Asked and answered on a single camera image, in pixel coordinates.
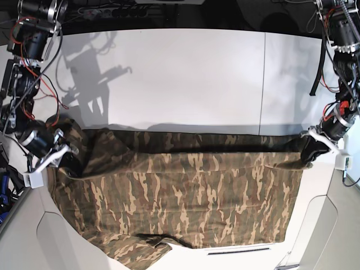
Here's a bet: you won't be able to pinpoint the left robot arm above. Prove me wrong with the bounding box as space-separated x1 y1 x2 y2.
301 1 359 163

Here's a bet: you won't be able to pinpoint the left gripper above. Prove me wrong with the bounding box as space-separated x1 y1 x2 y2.
301 102 356 163

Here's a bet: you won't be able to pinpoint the blue and black items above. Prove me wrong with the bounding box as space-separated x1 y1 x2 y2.
1 166 23 224

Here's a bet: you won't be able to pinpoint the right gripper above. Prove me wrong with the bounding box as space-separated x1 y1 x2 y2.
19 126 83 178

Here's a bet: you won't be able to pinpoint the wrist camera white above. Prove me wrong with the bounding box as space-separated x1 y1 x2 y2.
335 153 353 170
23 172 44 189

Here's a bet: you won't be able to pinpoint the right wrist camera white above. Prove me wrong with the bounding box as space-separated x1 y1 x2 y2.
23 172 44 189

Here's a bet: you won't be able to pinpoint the camouflage T-shirt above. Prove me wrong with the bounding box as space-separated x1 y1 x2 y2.
48 118 309 269

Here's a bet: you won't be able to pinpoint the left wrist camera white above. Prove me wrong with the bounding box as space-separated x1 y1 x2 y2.
335 153 353 170

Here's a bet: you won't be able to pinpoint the black power strip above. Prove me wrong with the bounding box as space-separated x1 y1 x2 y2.
78 7 149 20

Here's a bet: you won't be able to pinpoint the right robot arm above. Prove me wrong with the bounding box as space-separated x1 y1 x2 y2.
1 1 82 177

